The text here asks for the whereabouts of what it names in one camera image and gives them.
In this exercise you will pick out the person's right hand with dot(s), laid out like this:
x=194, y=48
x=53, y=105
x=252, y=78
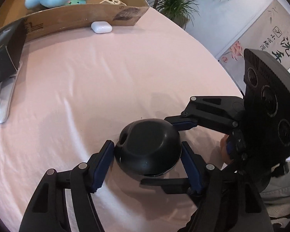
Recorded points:
x=226, y=149

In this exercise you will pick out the black product box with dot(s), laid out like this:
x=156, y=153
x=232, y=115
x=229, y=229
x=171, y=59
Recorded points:
x=4, y=55

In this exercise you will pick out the clear cream phone case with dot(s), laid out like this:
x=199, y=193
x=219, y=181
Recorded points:
x=113, y=1

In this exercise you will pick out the brown cardboard box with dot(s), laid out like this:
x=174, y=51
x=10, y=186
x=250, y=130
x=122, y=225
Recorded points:
x=70, y=17

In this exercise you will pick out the white earbuds case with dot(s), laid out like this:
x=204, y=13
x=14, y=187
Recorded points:
x=101, y=26

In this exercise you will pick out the person's beige pants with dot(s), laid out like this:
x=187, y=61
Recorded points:
x=282, y=191

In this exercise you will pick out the white open package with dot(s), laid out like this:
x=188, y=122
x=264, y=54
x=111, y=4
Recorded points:
x=2, y=101

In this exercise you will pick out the potted palm plant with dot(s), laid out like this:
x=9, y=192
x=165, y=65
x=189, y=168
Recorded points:
x=183, y=0

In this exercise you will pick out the black round dome object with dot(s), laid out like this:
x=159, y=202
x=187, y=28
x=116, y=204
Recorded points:
x=147, y=147

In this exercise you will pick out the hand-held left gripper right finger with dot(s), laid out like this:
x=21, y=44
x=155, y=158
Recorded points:
x=192, y=169

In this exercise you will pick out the pastel puzzle cube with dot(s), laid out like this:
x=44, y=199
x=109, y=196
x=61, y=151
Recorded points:
x=76, y=2

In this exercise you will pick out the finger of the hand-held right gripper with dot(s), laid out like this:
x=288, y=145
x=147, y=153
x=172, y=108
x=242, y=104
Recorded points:
x=171, y=185
x=186, y=125

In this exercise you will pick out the wall poster with flowers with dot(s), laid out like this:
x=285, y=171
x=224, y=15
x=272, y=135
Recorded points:
x=263, y=36

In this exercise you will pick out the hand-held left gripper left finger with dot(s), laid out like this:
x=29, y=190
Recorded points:
x=99, y=171

